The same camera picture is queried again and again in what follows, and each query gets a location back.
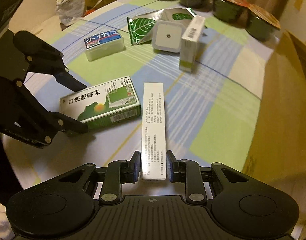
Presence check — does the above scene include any long white narrow box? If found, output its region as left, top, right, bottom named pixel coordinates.
left=141, top=83, right=167, bottom=181

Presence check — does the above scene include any white square night light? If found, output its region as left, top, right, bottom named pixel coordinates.
left=151, top=21, right=185, bottom=53

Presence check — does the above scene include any blue dental floss box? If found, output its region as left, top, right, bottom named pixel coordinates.
left=83, top=29, right=125, bottom=61

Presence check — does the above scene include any green white spray box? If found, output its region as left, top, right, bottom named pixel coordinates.
left=60, top=76, right=142, bottom=130

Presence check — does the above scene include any orange-lid noodle bowl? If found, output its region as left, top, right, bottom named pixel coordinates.
left=246, top=4, right=280, bottom=42

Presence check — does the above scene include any orange handled screwdriver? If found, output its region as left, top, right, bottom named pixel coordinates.
left=82, top=0, right=104, bottom=17

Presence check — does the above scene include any red-lid noodle bowl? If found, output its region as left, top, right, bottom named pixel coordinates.
left=212, top=0, right=249, bottom=23

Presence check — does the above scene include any checked tablecloth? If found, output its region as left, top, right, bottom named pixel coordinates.
left=3, top=0, right=277, bottom=188

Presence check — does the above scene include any crumpled white plastic bag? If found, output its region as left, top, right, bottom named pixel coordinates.
left=55, top=0, right=85, bottom=27

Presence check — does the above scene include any white medicine box mecobalamin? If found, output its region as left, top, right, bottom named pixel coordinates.
left=179, top=15, right=205, bottom=73

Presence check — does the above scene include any silver green tea pouch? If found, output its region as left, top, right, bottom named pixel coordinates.
left=127, top=8, right=197, bottom=46

